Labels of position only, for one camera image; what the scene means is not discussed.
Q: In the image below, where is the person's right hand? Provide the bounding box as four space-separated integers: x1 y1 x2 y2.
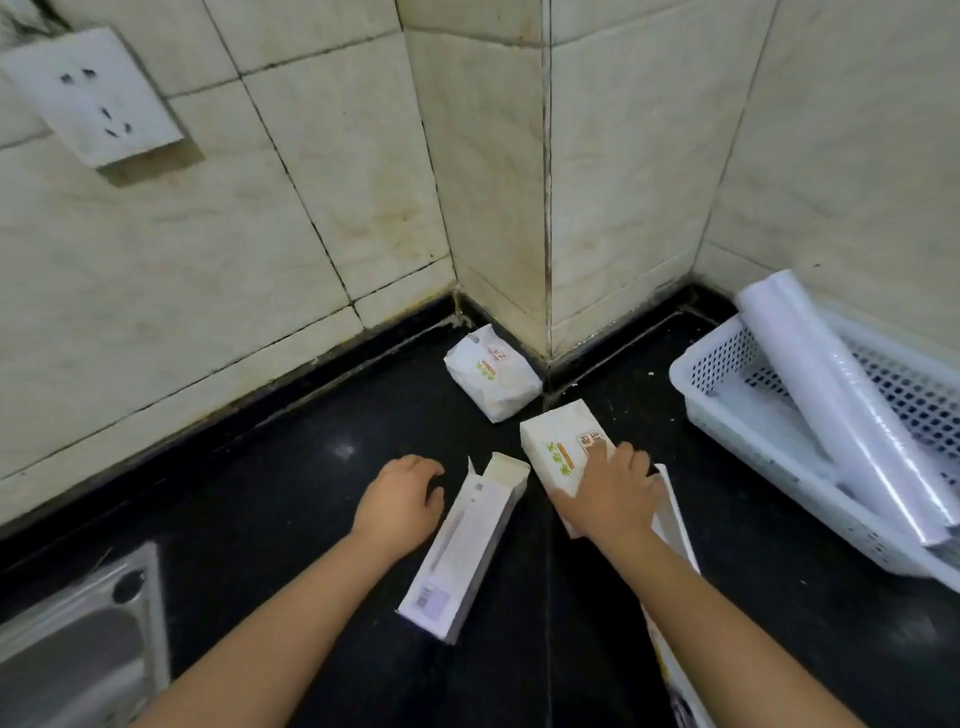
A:
549 441 668 563

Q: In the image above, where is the person's left hand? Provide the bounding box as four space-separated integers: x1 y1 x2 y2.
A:
350 454 447 561

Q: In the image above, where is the white tissue packet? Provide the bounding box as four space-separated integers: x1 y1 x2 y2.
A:
443 324 544 425
519 399 663 540

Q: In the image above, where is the person's right forearm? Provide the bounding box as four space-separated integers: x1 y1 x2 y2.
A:
591 529 868 728

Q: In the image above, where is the person's left forearm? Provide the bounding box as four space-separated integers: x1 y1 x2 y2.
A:
133 525 403 728

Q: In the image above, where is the long white printed carton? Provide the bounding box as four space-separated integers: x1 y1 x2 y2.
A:
642 464 715 728

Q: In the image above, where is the long white open carton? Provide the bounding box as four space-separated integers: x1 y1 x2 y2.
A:
396 453 533 645

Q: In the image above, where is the white perforated plastic basket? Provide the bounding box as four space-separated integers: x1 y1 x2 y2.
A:
669 298 960 595

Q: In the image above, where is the roll of clear cling film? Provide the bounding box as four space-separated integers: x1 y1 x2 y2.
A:
734 269 960 548

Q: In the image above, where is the stainless steel sink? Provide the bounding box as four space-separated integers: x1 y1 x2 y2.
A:
0 541 171 728

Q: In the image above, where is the white wall socket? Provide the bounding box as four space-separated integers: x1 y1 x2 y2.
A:
0 26 186 169

